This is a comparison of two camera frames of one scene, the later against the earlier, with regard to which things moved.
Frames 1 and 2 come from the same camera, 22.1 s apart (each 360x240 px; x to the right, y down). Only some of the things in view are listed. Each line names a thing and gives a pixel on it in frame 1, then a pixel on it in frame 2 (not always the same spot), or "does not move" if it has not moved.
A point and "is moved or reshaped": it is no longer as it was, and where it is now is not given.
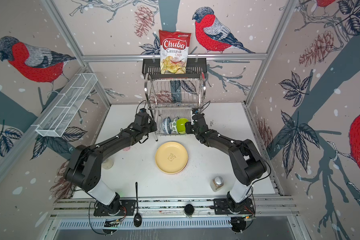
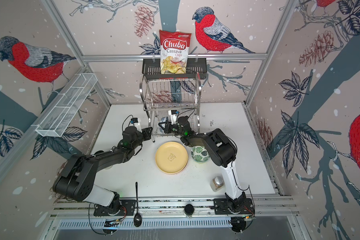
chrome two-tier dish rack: (171, 98) does not move
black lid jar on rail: (188, 210) does not move
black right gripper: (188, 126) to (167, 130)
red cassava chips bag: (173, 52) does not move
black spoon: (137, 219) does not move
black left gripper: (154, 125) to (146, 132)
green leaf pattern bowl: (173, 125) is moved or reshaped
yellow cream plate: (171, 157) does not move
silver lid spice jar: (216, 183) does not move
